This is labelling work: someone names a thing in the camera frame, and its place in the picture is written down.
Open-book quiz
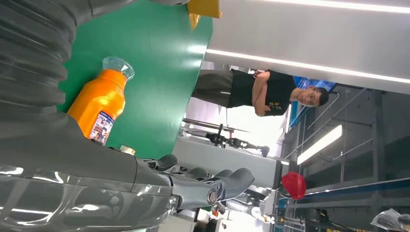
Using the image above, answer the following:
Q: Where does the grey machine column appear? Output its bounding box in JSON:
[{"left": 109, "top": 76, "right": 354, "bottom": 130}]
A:
[{"left": 172, "top": 137, "right": 290, "bottom": 190}]

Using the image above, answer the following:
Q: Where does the black jointed stand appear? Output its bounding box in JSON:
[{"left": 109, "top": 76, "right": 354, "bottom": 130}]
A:
[{"left": 182, "top": 117, "right": 270, "bottom": 158}]

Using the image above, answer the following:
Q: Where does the yellow taped cardboard box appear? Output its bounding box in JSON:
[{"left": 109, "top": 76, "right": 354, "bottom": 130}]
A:
[{"left": 187, "top": 0, "right": 222, "bottom": 31}]

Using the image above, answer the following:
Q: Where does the standing person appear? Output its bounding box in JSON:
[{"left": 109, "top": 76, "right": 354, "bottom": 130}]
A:
[{"left": 191, "top": 69, "right": 330, "bottom": 117}]

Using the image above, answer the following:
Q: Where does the red helmet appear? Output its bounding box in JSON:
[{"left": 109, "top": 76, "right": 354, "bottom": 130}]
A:
[{"left": 281, "top": 171, "right": 307, "bottom": 201}]

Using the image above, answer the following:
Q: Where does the ceiling strip lamp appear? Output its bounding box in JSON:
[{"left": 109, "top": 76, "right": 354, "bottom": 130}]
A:
[{"left": 296, "top": 124, "right": 343, "bottom": 166}]

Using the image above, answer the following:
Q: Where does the clear plastic bag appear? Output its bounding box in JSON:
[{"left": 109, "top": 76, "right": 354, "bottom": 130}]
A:
[{"left": 370, "top": 208, "right": 410, "bottom": 232}]

